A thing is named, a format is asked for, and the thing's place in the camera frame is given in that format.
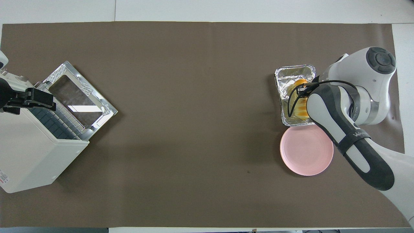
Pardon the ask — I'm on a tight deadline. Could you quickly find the metal wire oven rack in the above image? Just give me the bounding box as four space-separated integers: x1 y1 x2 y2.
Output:
32 82 90 140

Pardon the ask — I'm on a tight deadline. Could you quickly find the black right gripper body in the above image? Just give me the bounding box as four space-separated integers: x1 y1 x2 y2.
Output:
296 83 311 96

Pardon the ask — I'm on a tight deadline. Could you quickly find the aluminium foil tray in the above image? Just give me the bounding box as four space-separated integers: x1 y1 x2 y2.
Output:
274 64 316 127

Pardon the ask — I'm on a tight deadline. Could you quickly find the white toaster oven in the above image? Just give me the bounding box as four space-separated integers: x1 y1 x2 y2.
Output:
0 71 90 194

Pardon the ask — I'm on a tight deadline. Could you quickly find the red white oven sticker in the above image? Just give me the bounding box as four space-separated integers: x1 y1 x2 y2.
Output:
0 168 10 190

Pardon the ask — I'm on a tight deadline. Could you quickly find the glass oven door, metal frame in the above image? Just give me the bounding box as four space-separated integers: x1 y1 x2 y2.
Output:
43 61 118 134

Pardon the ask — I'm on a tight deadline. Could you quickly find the pink round plate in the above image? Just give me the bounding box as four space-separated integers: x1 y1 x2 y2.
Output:
280 125 334 176

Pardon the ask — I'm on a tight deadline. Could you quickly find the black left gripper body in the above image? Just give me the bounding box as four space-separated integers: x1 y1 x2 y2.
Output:
0 79 31 114

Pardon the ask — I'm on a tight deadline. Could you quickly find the yellow ridged bread roll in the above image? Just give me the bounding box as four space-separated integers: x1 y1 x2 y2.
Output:
289 79 310 119

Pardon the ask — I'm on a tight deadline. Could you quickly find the brown table mat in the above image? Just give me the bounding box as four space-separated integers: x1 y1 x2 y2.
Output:
0 21 412 228

